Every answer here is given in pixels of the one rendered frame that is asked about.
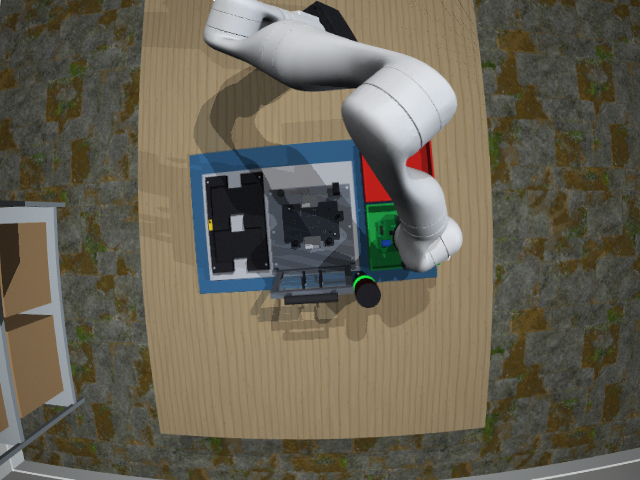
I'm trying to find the green bin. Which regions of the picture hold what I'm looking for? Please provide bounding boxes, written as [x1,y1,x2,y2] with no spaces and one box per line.
[365,203,402,271]

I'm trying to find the red bin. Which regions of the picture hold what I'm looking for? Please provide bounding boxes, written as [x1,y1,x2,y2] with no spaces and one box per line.
[360,140,434,203]

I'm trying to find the green circuit board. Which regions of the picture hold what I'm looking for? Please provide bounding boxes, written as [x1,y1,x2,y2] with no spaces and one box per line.
[377,219,398,252]

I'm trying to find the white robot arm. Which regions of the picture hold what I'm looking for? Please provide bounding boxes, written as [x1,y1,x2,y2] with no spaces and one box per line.
[203,0,462,273]

